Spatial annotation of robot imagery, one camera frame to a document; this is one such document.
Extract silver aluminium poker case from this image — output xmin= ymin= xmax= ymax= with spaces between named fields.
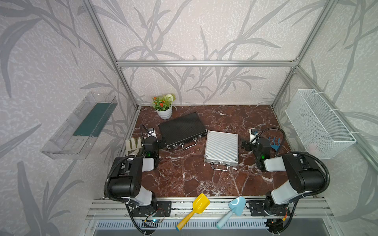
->
xmin=204 ymin=130 xmax=239 ymax=172

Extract black poker case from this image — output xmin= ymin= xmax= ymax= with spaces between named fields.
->
xmin=158 ymin=112 xmax=208 ymax=150

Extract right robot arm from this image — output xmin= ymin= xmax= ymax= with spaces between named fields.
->
xmin=241 ymin=138 xmax=330 ymax=216

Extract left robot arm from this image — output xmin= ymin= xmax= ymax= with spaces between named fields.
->
xmin=104 ymin=136 xmax=159 ymax=209

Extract blue hand rake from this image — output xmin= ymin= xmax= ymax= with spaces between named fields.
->
xmin=268 ymin=137 xmax=281 ymax=152

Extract beige work glove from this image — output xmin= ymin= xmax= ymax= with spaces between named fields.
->
xmin=125 ymin=137 xmax=144 ymax=156

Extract potted plant white pot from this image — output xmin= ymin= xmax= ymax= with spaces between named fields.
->
xmin=152 ymin=93 xmax=176 ymax=120

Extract light blue toy shovel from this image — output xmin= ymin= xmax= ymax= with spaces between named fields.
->
xmin=216 ymin=196 xmax=246 ymax=230

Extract yellow toy shovel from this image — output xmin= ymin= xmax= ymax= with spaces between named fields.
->
xmin=176 ymin=193 xmax=210 ymax=231

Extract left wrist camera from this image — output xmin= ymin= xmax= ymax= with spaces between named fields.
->
xmin=147 ymin=128 xmax=157 ymax=137

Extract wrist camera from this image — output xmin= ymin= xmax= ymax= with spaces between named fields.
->
xmin=249 ymin=128 xmax=258 ymax=143
xmin=147 ymin=128 xmax=157 ymax=137

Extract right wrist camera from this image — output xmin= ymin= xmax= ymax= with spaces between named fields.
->
xmin=249 ymin=128 xmax=258 ymax=143

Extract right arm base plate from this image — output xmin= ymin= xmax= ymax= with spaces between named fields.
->
xmin=246 ymin=200 xmax=291 ymax=217

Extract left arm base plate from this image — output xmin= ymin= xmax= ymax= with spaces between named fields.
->
xmin=132 ymin=201 xmax=172 ymax=217

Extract white wire mesh basket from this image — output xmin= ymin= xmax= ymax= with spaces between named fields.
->
xmin=285 ymin=89 xmax=356 ymax=159

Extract clear plastic wall shelf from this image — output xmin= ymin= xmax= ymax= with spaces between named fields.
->
xmin=41 ymin=92 xmax=118 ymax=160

